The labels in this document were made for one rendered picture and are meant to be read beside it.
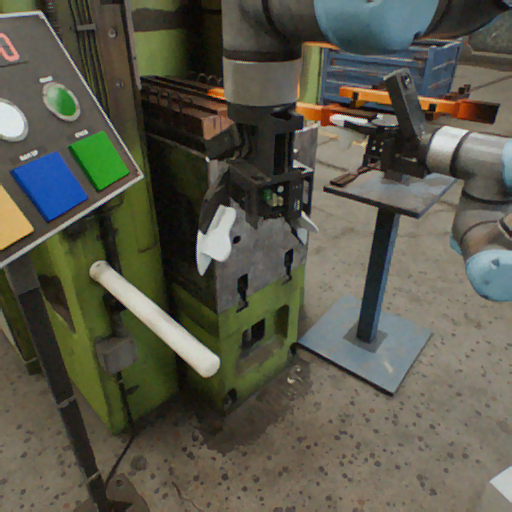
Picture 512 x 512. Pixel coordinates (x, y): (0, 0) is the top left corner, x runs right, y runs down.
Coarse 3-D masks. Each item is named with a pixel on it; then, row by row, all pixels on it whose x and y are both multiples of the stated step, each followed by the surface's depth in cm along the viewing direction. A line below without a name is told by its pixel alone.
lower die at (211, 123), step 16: (144, 80) 123; (176, 80) 120; (144, 96) 113; (160, 96) 111; (176, 96) 108; (192, 96) 108; (208, 96) 105; (144, 112) 111; (176, 112) 101; (192, 112) 99; (208, 112) 99; (224, 112) 98; (176, 128) 103; (192, 128) 99; (208, 128) 97; (224, 128) 100
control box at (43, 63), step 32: (0, 32) 57; (32, 32) 61; (0, 64) 56; (32, 64) 60; (64, 64) 65; (0, 96) 55; (32, 96) 59; (32, 128) 57; (64, 128) 62; (96, 128) 66; (0, 160) 53; (64, 160) 60; (128, 160) 70; (96, 192) 63; (32, 224) 54; (64, 224) 58; (0, 256) 50
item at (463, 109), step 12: (348, 96) 121; (360, 96) 119; (372, 96) 117; (384, 96) 115; (444, 108) 107; (456, 108) 105; (468, 108) 104; (480, 108) 103; (492, 108) 101; (480, 120) 104; (492, 120) 102
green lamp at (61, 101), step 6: (48, 90) 61; (54, 90) 61; (60, 90) 62; (48, 96) 60; (54, 96) 61; (60, 96) 62; (66, 96) 63; (54, 102) 61; (60, 102) 62; (66, 102) 63; (72, 102) 64; (54, 108) 61; (60, 108) 61; (66, 108) 62; (72, 108) 63; (66, 114) 62; (72, 114) 63
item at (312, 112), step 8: (304, 104) 89; (304, 112) 87; (312, 112) 86; (320, 112) 84; (328, 112) 83; (336, 112) 82; (344, 112) 80; (352, 112) 80; (360, 112) 80; (368, 112) 79; (320, 120) 84; (328, 120) 84; (368, 120) 79
